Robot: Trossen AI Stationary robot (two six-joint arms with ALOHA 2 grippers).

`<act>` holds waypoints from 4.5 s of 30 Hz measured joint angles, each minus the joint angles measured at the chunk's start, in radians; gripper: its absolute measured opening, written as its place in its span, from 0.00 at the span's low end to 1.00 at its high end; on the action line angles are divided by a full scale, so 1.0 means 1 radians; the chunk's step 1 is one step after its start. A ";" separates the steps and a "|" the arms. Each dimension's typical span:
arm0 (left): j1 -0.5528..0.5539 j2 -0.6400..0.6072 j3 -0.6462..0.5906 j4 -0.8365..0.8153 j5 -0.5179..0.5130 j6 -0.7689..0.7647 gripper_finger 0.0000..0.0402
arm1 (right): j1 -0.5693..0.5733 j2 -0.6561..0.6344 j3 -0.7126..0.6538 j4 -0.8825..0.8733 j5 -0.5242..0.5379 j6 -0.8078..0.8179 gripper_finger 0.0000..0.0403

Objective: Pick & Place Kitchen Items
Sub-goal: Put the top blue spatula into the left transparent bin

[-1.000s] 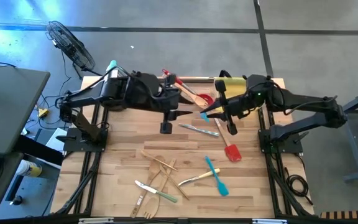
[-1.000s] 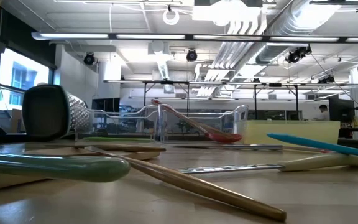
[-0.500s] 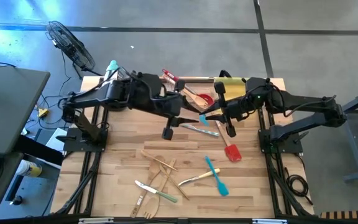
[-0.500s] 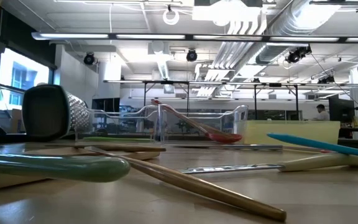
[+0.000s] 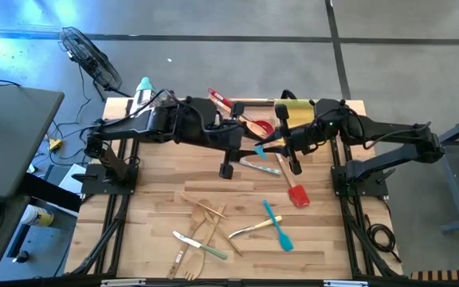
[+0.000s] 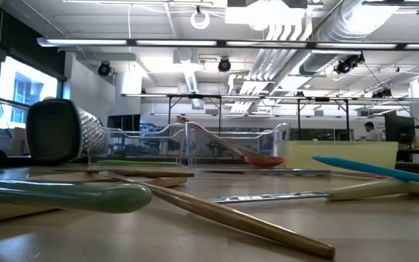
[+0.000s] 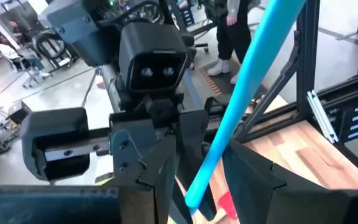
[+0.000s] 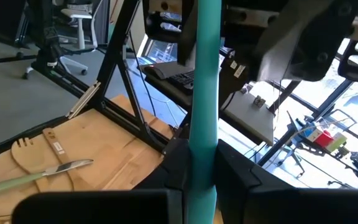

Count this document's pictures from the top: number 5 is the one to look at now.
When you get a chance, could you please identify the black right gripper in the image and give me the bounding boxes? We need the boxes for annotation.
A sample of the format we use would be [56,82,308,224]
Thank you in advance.
[263,104,328,175]

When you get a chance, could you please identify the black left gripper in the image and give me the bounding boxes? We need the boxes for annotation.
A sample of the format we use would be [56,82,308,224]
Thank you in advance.
[201,101,269,179]

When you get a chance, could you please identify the red silicone spatula wooden handle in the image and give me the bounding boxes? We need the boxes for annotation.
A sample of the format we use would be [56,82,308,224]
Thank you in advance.
[276,153,311,208]

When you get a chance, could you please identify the wooden spoon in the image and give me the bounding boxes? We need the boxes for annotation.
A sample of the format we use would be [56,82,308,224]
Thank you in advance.
[167,205,208,280]

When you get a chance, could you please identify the pale green handled knife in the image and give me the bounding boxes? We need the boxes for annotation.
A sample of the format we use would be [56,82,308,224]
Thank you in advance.
[172,230,229,261]

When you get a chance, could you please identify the wooden fork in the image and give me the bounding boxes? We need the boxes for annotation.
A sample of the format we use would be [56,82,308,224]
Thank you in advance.
[183,202,227,281]

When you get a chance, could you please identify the yellow plastic bin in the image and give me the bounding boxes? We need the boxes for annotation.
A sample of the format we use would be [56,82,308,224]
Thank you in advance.
[273,98,318,128]

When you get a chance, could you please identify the all metal table knife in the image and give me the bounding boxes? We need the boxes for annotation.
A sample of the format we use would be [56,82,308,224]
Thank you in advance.
[239,159,282,176]

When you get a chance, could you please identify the clear plastic bin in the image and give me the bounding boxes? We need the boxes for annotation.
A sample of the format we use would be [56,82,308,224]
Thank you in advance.
[212,98,279,143]

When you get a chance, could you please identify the metal box grater teal ends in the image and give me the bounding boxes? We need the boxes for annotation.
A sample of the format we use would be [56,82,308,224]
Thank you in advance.
[127,77,159,115]

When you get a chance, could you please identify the white edge bar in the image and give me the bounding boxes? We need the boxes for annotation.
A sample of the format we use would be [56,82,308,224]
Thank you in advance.
[323,280,370,287]
[100,277,147,287]

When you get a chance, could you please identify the black floor fan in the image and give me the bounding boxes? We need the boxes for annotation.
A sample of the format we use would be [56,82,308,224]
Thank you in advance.
[58,26,124,93]

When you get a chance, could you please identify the white paper sheet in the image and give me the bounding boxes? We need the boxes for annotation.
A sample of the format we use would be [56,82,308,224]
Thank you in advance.
[57,163,89,196]

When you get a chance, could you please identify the orange black striped bar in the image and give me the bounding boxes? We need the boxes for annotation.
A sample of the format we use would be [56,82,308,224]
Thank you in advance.
[410,269,459,282]

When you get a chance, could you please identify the white yellow canister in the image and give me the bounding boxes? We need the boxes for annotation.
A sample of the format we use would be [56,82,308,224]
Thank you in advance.
[19,203,55,228]

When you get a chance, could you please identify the cream handled knife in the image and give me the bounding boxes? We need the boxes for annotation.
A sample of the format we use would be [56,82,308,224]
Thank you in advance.
[228,214,283,239]

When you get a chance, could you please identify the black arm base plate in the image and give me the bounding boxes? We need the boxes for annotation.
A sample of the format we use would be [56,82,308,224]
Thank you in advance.
[72,163,139,196]
[331,165,397,199]

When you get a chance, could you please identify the coiled black cable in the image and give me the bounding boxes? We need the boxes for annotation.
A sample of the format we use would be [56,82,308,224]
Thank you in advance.
[363,213,402,264]

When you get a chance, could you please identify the black aluminium rig frame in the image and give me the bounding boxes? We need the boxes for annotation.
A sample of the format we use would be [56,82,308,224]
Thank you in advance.
[64,97,404,287]

